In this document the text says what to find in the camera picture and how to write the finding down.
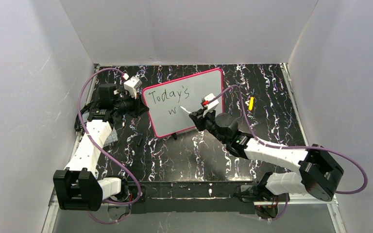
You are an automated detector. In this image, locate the white whiteboard marker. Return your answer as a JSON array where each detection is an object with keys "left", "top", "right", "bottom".
[{"left": 180, "top": 106, "right": 191, "bottom": 114}]

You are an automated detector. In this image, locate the pink framed whiteboard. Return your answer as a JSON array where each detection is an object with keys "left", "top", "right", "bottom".
[{"left": 142, "top": 68, "right": 223, "bottom": 138}]

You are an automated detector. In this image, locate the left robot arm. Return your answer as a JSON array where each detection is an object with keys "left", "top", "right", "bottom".
[{"left": 53, "top": 83, "right": 149, "bottom": 211}]

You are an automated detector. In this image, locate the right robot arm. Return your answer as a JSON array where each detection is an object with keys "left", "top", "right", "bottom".
[{"left": 188, "top": 109, "right": 344, "bottom": 202}]

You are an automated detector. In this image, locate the clear plastic organizer box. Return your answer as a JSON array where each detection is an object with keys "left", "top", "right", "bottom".
[{"left": 104, "top": 128, "right": 119, "bottom": 147}]

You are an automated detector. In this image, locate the yellow marker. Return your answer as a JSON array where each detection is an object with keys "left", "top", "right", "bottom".
[{"left": 248, "top": 97, "right": 254, "bottom": 111}]

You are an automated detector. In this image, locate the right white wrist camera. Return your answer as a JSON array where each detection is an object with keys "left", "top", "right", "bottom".
[{"left": 202, "top": 93, "right": 219, "bottom": 116}]

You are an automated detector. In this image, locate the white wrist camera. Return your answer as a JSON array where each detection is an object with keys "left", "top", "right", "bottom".
[
  {"left": 123, "top": 76, "right": 142, "bottom": 99},
  {"left": 202, "top": 93, "right": 219, "bottom": 116}
]

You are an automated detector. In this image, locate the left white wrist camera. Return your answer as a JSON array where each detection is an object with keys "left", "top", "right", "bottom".
[{"left": 123, "top": 76, "right": 142, "bottom": 99}]

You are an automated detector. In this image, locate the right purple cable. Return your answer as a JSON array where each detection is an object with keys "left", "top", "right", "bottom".
[{"left": 203, "top": 84, "right": 368, "bottom": 221}]

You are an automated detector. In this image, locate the purple cable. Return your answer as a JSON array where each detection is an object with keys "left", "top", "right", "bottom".
[
  {"left": 77, "top": 67, "right": 142, "bottom": 225},
  {"left": 203, "top": 84, "right": 368, "bottom": 221}
]

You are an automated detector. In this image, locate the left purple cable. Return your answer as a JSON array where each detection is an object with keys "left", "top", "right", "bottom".
[{"left": 77, "top": 67, "right": 142, "bottom": 225}]

